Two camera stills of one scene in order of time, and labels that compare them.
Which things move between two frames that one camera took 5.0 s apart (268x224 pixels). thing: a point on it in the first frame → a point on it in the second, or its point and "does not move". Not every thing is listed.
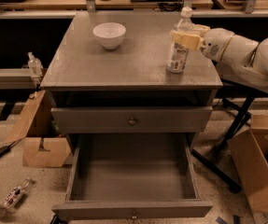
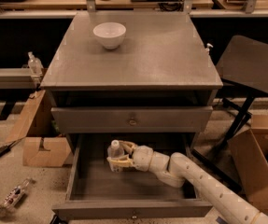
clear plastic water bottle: (178, 58) → (115, 150)
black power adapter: (3, 150) does not move
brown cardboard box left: (42, 146) does not move
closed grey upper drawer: (133, 119) does not move
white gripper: (216, 43) → (142, 158)
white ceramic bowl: (110, 35) does not move
